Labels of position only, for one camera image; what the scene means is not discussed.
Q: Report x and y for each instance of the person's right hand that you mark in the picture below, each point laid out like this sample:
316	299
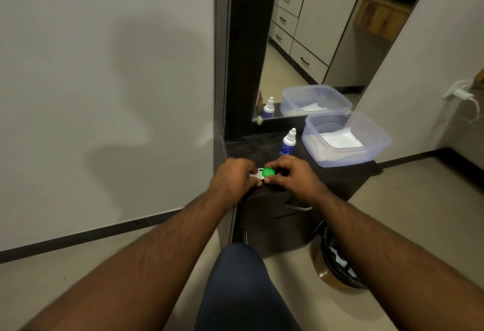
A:
298	179

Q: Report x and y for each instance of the person's left hand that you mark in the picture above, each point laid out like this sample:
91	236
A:
230	183

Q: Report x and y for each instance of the white contact lens case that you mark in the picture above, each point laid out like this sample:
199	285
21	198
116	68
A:
255	177

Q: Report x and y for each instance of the green lens case cap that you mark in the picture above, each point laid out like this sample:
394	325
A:
268	171

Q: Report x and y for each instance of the small solution dropper bottle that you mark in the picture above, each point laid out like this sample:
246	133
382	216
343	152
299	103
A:
288	143

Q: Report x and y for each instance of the person's right forearm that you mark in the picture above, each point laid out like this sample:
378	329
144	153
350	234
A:
404	262

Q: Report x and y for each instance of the person's left forearm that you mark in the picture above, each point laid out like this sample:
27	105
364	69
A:
124	270

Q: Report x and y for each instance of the clear plastic container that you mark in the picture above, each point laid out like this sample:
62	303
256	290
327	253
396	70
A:
348	159

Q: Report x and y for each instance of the black dresser cabinet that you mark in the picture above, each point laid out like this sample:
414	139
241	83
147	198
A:
272	232

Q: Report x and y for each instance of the stack of white tissues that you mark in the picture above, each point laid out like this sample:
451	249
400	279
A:
342	138

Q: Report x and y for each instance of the crumpled white tissue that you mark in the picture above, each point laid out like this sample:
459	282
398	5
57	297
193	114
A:
338	257

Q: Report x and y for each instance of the trash bin with black liner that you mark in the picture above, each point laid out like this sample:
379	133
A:
329	278

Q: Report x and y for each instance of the dark blue trousers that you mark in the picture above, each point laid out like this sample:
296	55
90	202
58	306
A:
242	293

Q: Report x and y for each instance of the dresser mirror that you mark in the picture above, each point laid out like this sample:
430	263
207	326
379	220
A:
287	66

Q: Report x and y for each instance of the wooden wall shelf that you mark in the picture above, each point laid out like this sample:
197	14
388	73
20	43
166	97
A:
479	77

